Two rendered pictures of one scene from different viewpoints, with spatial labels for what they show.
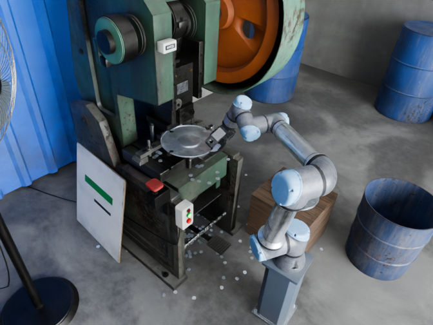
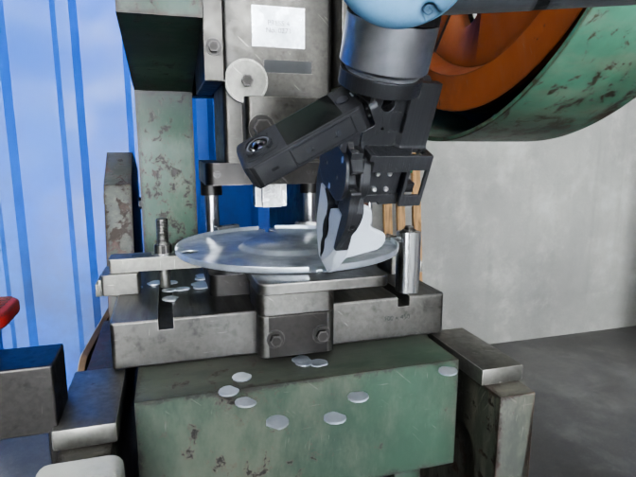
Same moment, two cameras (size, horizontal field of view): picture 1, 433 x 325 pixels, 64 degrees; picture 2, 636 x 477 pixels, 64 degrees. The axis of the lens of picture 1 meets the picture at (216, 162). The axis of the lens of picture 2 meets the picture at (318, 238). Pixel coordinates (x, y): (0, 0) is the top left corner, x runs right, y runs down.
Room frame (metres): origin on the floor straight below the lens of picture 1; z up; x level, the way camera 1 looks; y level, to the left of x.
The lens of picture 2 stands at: (0.97, -0.27, 0.91)
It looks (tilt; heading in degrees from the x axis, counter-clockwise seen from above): 10 degrees down; 35
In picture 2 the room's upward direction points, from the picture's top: straight up
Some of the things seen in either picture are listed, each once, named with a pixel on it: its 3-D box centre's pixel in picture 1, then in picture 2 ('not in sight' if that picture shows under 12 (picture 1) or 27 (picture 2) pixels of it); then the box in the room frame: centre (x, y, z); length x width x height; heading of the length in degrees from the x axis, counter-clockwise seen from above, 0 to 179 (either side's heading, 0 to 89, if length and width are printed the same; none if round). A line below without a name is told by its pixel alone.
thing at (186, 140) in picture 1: (189, 140); (288, 244); (1.49, 0.15, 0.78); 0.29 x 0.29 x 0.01
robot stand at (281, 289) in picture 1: (280, 286); not in sight; (1.03, -0.37, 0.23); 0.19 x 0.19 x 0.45; 56
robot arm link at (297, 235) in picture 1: (293, 236); not in sight; (1.03, -0.36, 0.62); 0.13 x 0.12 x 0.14; 114
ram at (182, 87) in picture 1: (176, 89); (272, 54); (1.54, 0.22, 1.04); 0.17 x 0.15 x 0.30; 52
